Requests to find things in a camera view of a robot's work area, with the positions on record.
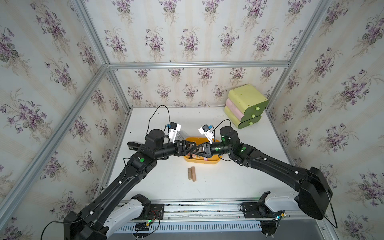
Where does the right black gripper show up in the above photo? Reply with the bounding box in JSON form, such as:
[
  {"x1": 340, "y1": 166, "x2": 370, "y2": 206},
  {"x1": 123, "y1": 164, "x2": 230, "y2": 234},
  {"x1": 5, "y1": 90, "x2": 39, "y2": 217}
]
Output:
[{"x1": 189, "y1": 140, "x2": 233, "y2": 160}]

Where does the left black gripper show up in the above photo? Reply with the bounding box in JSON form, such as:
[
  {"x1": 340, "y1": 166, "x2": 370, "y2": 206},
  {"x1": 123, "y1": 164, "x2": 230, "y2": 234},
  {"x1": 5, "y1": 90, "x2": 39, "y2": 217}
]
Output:
[{"x1": 152, "y1": 140, "x2": 197, "y2": 161}]

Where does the yellow plastic storage box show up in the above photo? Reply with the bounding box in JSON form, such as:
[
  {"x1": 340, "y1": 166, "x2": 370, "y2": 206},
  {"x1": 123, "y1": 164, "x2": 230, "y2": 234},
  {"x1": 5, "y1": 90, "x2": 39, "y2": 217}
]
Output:
[{"x1": 184, "y1": 137, "x2": 221, "y2": 165}]

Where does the beige lipstick tube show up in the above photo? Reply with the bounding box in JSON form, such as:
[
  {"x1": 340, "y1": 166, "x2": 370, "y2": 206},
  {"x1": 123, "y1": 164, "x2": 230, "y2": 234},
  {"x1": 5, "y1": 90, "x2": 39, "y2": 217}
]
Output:
[{"x1": 188, "y1": 168, "x2": 192, "y2": 180}]

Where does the tan lipstick tube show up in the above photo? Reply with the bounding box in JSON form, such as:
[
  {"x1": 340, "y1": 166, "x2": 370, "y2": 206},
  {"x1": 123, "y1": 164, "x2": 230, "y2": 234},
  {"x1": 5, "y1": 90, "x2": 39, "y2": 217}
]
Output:
[{"x1": 192, "y1": 167, "x2": 197, "y2": 182}]

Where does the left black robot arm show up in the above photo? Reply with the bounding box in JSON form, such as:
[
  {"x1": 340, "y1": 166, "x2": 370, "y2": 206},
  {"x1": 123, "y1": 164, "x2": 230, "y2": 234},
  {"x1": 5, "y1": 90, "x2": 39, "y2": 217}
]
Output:
[{"x1": 64, "y1": 129, "x2": 197, "y2": 240}]

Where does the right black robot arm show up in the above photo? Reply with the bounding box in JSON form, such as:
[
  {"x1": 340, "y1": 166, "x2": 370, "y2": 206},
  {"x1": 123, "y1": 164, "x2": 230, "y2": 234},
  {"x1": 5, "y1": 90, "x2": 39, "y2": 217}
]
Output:
[{"x1": 189, "y1": 126, "x2": 333, "y2": 220}]

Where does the black stapler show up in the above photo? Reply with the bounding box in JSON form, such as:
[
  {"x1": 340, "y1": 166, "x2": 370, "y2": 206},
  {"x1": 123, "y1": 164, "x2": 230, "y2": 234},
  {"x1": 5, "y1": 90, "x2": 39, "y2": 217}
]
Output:
[{"x1": 127, "y1": 142, "x2": 145, "y2": 151}]

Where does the green pink drawer organizer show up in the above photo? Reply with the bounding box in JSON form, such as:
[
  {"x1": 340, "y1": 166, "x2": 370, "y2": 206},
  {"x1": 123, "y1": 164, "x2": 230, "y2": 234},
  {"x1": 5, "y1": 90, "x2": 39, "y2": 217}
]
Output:
[{"x1": 224, "y1": 84, "x2": 269, "y2": 129}]

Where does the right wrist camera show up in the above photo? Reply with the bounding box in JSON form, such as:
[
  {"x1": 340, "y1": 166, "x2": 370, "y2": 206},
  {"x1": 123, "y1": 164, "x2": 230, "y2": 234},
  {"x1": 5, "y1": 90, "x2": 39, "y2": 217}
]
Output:
[{"x1": 199, "y1": 125, "x2": 215, "y2": 144}]

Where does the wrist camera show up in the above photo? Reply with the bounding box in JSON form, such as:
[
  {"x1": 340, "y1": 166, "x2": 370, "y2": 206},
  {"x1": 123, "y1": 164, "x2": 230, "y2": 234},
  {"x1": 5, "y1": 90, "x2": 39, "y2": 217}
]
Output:
[
  {"x1": 167, "y1": 122, "x2": 181, "y2": 144},
  {"x1": 199, "y1": 125, "x2": 215, "y2": 144}
]

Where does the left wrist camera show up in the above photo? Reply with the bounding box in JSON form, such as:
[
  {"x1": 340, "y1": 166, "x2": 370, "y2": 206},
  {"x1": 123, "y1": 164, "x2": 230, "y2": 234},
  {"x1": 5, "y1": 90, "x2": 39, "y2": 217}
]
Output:
[{"x1": 167, "y1": 122, "x2": 181, "y2": 144}]

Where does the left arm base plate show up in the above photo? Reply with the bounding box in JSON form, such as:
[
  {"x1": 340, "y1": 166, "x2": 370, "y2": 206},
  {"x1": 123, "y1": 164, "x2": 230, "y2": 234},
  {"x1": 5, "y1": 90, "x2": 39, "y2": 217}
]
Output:
[{"x1": 134, "y1": 204, "x2": 165, "y2": 221}]

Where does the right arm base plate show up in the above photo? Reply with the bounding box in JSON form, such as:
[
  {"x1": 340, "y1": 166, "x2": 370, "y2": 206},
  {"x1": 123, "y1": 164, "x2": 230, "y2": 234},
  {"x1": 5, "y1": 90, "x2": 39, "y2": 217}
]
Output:
[{"x1": 239, "y1": 202, "x2": 285, "y2": 219}]

